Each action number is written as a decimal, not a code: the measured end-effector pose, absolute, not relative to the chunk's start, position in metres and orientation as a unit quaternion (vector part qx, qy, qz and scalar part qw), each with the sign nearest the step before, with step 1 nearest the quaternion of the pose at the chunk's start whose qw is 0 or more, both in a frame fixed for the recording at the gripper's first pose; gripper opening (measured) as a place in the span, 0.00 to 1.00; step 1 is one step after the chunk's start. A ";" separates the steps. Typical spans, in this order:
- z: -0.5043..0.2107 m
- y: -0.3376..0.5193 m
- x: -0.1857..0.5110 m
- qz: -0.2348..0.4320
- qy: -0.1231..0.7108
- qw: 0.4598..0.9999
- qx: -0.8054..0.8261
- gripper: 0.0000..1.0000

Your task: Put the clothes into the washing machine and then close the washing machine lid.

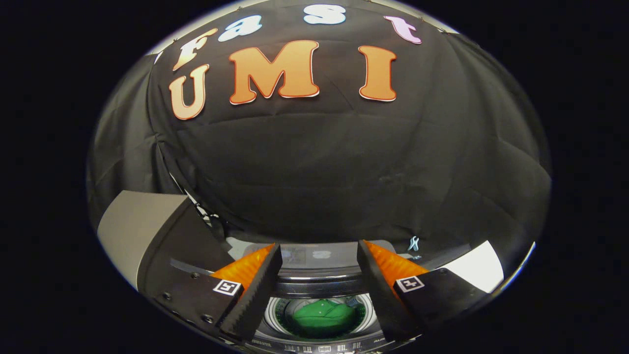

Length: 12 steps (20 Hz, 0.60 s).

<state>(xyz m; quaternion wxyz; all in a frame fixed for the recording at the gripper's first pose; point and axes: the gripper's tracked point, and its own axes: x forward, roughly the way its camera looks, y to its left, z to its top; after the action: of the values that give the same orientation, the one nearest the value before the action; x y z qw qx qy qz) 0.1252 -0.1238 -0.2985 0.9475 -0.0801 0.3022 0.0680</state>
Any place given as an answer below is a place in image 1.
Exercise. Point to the green polo shirt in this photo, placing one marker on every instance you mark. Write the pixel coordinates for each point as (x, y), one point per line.
(324, 314)

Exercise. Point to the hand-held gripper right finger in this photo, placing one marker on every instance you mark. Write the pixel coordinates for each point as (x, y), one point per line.
(385, 300)

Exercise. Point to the grey cabinet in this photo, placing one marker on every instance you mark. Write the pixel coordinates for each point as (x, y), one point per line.
(142, 226)

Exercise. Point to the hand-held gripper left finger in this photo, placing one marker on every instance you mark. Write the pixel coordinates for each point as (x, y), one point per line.
(255, 300)

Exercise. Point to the black backdrop cloth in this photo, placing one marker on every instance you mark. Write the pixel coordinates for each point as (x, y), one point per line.
(344, 162)

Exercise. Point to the white flat board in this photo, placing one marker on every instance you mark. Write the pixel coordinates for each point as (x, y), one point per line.
(479, 268)

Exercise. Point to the grey washing machine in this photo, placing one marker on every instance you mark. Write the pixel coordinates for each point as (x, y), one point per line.
(275, 314)

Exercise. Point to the light blue clip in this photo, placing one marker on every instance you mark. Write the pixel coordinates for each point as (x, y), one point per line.
(414, 243)

